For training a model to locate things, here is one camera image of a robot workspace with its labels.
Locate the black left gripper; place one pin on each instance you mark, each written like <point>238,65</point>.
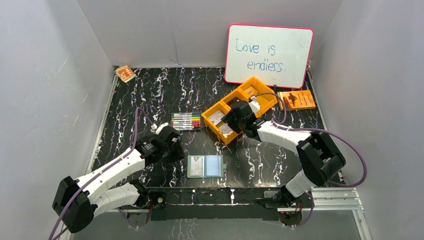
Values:
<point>176,149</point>

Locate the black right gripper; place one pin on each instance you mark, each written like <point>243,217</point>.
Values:
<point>229,118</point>

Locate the orange plastic bin tray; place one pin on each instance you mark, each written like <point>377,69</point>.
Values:
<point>265,97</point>

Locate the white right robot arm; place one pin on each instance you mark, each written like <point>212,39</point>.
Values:
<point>318,154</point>

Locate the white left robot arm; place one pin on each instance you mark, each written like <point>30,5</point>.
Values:
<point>102,185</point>

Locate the white silver card stack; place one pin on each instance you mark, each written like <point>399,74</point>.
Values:
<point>216,117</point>

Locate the gold VIP card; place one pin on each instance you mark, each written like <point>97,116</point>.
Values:
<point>251,91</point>

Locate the small orange card pack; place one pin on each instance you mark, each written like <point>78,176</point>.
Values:
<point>125,73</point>

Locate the coloured marker pen set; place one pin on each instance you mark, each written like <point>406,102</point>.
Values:
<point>186,121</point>

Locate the orange booklet with black figure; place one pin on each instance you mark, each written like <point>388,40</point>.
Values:
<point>297,100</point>

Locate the pink framed whiteboard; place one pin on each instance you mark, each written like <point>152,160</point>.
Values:
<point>275,55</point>

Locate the black mounting base rail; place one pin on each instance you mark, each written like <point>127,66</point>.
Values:
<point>264,203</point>

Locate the aluminium frame rail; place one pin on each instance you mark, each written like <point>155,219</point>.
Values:
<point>323,199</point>

